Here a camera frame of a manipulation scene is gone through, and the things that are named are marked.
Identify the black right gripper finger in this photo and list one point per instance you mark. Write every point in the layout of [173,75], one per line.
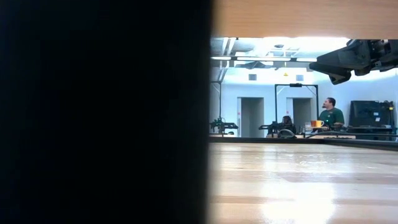
[339,60]
[340,77]

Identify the black background robot arm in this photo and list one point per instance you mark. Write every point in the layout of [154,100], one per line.
[269,127]
[224,126]

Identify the wooden shelf board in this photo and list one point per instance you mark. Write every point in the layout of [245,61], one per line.
[304,18]

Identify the black shelf side panel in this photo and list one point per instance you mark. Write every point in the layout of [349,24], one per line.
[105,112]

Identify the person in green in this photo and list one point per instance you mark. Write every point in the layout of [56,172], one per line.
[332,116]

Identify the black monitor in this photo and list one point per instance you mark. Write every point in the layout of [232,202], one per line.
[370,113]

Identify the yellow mug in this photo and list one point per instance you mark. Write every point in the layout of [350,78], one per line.
[319,123]

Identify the orange mug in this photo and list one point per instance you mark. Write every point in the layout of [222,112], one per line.
[313,123]

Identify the background wooden table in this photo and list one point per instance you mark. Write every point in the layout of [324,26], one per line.
[335,137]

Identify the person in dark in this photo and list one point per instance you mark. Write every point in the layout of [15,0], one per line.
[287,123]

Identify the ceiling light strip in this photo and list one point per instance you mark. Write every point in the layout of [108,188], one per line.
[264,58]

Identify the square wall vent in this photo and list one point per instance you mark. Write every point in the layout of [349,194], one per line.
[252,77]
[299,77]

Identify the black gantry frame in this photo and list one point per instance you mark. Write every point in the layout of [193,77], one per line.
[275,96]

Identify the black table edge rail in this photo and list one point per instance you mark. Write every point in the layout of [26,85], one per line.
[357,143]

